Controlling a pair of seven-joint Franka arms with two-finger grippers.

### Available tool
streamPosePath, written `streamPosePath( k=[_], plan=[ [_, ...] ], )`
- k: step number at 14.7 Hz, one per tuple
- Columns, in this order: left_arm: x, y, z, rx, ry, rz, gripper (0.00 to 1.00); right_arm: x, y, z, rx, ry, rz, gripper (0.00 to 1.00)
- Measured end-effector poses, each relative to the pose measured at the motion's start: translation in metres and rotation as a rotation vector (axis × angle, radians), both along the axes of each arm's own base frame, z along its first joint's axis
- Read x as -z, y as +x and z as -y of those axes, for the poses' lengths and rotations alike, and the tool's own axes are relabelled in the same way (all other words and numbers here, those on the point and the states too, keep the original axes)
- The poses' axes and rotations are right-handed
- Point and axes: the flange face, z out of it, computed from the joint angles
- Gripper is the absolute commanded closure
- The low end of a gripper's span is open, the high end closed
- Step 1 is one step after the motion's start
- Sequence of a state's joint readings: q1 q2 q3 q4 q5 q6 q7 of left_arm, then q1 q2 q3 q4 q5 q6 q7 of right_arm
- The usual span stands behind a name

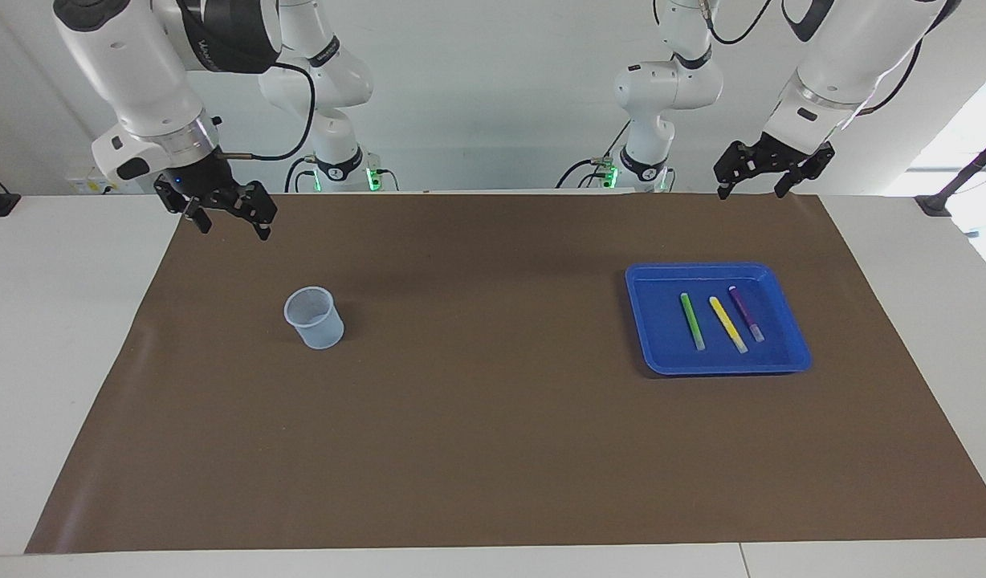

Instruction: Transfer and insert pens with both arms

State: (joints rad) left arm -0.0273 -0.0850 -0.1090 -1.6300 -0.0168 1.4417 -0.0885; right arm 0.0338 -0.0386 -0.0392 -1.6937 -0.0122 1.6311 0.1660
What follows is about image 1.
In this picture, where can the brown table mat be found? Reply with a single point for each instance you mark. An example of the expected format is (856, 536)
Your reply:
(493, 449)

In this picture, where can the purple pen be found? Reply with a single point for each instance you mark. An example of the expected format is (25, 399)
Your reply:
(746, 313)

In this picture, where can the translucent plastic cup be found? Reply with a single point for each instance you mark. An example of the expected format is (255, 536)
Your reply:
(320, 329)

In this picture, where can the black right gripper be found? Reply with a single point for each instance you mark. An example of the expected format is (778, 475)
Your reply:
(200, 185)

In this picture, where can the white wall socket box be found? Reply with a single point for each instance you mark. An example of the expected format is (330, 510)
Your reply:
(83, 185)

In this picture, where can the green pen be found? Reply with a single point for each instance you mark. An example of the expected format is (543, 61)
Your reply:
(692, 321)

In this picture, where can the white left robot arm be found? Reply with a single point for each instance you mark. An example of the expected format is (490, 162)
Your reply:
(846, 56)

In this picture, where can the blue plastic tray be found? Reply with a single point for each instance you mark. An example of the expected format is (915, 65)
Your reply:
(662, 353)

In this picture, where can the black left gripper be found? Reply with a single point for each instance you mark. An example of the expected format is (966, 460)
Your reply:
(782, 152)

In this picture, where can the black pole stand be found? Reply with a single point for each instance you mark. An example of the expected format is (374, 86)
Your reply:
(963, 177)

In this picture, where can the yellow pen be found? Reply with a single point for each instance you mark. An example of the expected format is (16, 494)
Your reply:
(727, 324)

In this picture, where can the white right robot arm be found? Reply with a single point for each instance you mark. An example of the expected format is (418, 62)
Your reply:
(132, 64)

